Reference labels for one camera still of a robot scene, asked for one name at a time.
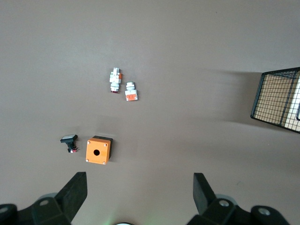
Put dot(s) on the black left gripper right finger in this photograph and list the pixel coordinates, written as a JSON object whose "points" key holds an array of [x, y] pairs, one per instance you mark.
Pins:
{"points": [[206, 199]]}

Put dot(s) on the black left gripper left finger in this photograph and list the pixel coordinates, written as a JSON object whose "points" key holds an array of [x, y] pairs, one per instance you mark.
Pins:
{"points": [[68, 199]]}

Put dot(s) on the white red-capped push button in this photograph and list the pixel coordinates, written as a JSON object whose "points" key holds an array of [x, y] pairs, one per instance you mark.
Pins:
{"points": [[115, 79]]}

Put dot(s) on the black white-capped push button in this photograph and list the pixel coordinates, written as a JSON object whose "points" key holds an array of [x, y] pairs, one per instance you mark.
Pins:
{"points": [[69, 138]]}

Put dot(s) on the orange button enclosure box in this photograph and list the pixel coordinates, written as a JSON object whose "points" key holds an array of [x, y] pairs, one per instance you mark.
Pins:
{"points": [[96, 152]]}

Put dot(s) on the white orange switch block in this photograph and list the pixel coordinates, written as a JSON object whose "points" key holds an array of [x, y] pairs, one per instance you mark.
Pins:
{"points": [[131, 92]]}

